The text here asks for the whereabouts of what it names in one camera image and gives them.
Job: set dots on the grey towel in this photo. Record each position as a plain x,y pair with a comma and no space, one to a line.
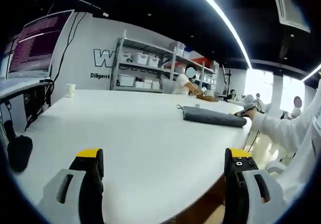
213,116

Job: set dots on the wooden tray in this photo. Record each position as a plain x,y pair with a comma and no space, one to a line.
206,98

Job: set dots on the ceiling light strip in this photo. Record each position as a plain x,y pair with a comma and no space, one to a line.
240,41
312,73

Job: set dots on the black rounded object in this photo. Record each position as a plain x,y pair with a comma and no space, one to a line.
20,153

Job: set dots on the small black object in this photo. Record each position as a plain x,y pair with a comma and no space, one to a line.
9,131

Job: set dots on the white paper cup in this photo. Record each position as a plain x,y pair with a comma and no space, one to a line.
71,91

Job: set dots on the ceiling air conditioner unit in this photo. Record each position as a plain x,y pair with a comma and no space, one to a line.
288,8

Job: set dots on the large white storage bin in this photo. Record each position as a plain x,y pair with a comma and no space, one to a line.
126,80

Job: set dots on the grey metal shelf unit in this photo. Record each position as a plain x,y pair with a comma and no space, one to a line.
114,65

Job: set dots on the computer monitor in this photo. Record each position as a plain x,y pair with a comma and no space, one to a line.
37,45

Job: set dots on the black camera stand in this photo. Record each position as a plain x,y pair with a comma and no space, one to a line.
226,79

